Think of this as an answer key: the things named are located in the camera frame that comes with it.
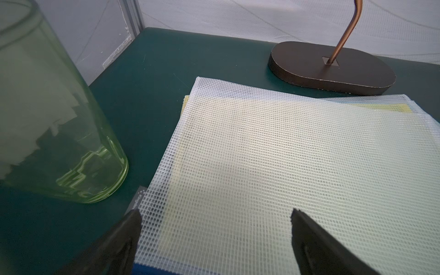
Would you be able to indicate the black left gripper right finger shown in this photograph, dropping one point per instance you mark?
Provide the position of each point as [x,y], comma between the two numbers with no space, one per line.
[319,253]

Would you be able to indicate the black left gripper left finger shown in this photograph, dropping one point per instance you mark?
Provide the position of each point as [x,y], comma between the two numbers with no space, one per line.
[112,254]

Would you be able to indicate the white mesh document bag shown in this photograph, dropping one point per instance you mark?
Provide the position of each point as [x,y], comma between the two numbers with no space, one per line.
[222,196]

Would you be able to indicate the yellow mesh document bag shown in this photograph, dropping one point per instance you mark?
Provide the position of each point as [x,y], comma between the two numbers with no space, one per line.
[292,105]

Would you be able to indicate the green drinking glass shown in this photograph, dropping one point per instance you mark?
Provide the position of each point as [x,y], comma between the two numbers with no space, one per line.
[55,139]

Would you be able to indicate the bronze scroll stand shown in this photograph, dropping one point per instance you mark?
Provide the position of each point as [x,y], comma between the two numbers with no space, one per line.
[336,69]

